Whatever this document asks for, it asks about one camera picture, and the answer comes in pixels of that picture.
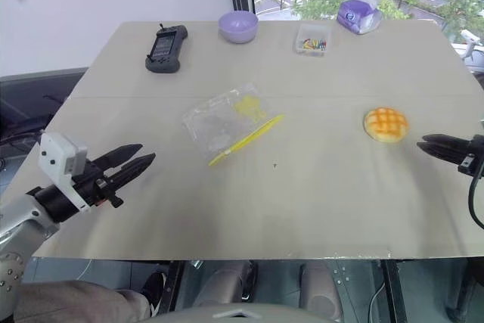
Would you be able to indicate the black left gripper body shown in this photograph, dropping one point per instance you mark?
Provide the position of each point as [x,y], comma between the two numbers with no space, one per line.
[90,187]

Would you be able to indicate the black shoe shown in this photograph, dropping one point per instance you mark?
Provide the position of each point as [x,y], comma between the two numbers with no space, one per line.
[154,289]

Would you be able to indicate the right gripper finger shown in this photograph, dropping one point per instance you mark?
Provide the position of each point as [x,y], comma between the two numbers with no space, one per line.
[448,141]
[442,154]

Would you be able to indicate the clear box of coloured pins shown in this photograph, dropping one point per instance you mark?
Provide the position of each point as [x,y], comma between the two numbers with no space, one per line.
[311,41]

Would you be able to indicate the person's grey trouser leg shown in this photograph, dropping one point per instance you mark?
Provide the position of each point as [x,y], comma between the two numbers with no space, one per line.
[75,302]

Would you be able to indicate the round golden melon bread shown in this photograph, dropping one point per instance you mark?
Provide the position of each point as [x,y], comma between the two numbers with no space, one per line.
[385,124]

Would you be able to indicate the wide grey rounded shape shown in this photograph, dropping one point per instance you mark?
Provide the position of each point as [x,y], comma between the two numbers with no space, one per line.
[242,314]

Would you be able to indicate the white security camera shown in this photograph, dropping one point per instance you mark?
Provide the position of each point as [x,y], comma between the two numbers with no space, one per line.
[470,37]

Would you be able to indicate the black table leg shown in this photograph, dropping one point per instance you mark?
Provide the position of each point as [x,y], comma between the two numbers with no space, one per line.
[173,285]
[393,292]

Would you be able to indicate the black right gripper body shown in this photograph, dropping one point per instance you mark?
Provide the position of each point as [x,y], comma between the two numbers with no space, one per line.
[472,156]

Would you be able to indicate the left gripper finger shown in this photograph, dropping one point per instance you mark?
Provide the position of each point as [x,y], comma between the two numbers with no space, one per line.
[117,156]
[130,173]

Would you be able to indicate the purple tissue pack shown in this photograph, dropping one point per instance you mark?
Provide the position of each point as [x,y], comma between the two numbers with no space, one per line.
[355,14]

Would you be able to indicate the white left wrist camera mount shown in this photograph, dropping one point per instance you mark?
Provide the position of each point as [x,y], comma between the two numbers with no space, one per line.
[56,156]

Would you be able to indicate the clear bag with yellow zipper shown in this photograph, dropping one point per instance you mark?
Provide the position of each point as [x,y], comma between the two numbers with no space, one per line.
[215,126]

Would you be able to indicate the purple plastic bowl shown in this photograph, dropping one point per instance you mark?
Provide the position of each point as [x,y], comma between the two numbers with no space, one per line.
[238,26]

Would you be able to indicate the dark grey handheld controller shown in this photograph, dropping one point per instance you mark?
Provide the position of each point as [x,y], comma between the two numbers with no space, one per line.
[164,50]

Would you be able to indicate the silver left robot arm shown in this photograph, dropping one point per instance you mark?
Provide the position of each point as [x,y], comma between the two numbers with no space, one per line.
[22,217]

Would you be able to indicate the dark grey furniture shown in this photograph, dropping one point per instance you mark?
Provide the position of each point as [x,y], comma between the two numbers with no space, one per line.
[34,100]

